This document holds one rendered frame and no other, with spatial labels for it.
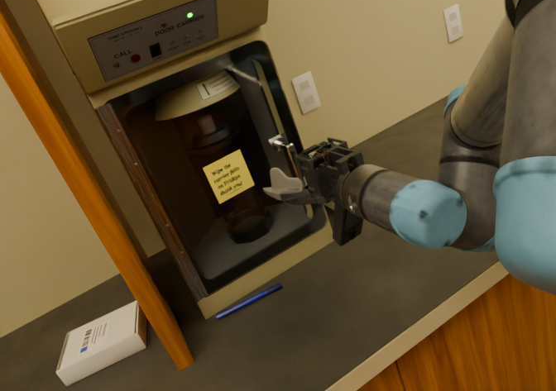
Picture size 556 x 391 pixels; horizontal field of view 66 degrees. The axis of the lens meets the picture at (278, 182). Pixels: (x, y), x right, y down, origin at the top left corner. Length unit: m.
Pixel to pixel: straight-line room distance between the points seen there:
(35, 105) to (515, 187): 0.57
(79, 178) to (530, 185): 0.57
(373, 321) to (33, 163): 0.86
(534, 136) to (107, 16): 0.53
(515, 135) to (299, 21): 1.14
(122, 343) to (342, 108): 0.93
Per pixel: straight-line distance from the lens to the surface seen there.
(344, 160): 0.59
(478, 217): 0.58
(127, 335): 0.91
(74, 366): 0.94
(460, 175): 0.59
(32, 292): 1.29
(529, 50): 0.23
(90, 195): 0.66
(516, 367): 1.06
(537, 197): 0.20
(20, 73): 0.64
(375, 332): 0.72
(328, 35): 1.38
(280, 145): 0.79
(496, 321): 0.93
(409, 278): 0.80
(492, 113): 0.48
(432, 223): 0.49
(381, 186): 0.54
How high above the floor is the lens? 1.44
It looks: 22 degrees down
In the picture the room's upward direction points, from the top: 21 degrees counter-clockwise
